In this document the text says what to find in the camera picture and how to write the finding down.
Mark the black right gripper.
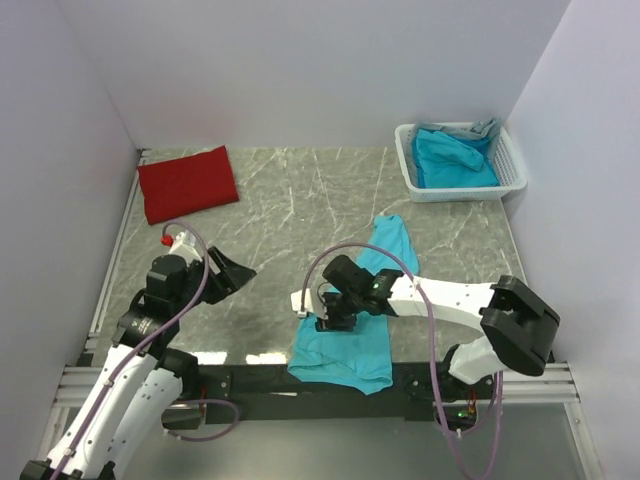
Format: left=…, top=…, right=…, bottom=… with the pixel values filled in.
left=316, top=291, right=364, bottom=334

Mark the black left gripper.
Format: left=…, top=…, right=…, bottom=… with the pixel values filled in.
left=171, top=246, right=255, bottom=316

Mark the light blue t-shirt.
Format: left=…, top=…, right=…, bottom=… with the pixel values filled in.
left=288, top=215, right=420, bottom=395

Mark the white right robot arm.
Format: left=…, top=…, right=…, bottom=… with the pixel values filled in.
left=291, top=255, right=560, bottom=399

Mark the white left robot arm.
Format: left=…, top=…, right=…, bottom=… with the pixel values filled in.
left=20, top=246, right=256, bottom=479

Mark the folded red t-shirt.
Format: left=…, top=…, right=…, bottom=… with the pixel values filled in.
left=138, top=146, right=239, bottom=225

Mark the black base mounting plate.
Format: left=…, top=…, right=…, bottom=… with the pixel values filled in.
left=189, top=349, right=556, bottom=426

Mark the blue t-shirt in basket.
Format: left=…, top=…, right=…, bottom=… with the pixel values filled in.
left=411, top=129, right=500, bottom=189

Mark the white plastic laundry basket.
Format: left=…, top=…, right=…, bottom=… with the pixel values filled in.
left=394, top=124, right=527, bottom=203

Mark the grey t-shirt in basket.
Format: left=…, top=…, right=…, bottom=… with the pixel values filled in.
left=417, top=117, right=502, bottom=141

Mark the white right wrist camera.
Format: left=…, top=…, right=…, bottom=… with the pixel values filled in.
left=290, top=289, right=324, bottom=318

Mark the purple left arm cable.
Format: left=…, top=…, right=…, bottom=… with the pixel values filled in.
left=49, top=222, right=241, bottom=480

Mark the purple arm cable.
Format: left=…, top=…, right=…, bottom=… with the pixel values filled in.
left=49, top=222, right=241, bottom=480
left=302, top=242, right=505, bottom=480

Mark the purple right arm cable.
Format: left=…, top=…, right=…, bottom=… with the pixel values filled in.
left=302, top=242, right=505, bottom=480

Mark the aluminium frame rail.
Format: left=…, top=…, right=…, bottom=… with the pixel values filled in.
left=53, top=363, right=581, bottom=408

